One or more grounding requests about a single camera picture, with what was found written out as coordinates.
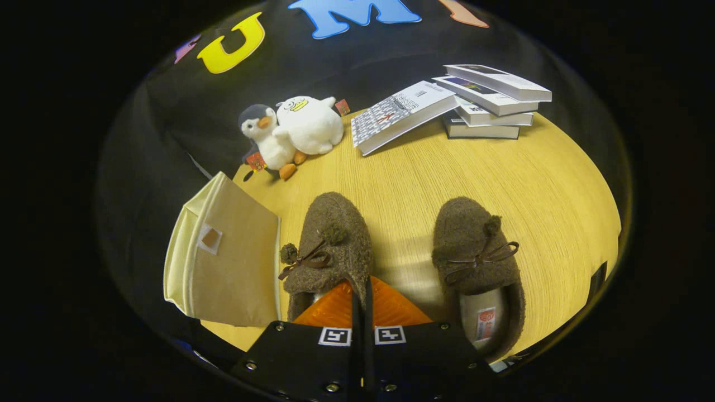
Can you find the dark cover book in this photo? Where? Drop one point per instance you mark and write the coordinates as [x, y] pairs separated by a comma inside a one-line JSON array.
[[480, 132]]

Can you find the beige fabric storage box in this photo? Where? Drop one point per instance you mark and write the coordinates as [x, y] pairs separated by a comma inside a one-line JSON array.
[[234, 268]]

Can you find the grey penguin plush toy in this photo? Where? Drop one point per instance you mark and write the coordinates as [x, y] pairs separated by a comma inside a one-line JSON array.
[[273, 145]]

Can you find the brown fuzzy shoe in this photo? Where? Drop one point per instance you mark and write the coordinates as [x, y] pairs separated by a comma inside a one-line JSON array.
[[341, 240], [469, 245]]

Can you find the white book blue picture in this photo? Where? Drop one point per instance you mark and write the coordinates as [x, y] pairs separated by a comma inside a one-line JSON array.
[[486, 97]]

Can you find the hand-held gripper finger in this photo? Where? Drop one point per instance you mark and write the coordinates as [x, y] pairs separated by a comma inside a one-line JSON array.
[[368, 318], [355, 318]]

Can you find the white duck plush toy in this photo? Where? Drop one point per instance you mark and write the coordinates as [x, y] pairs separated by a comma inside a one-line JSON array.
[[310, 125]]

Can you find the white book black print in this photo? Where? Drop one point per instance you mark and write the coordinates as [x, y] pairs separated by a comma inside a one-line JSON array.
[[497, 119]]

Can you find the grey patterned cover book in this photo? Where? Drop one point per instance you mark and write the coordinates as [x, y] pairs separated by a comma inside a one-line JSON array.
[[399, 114]]

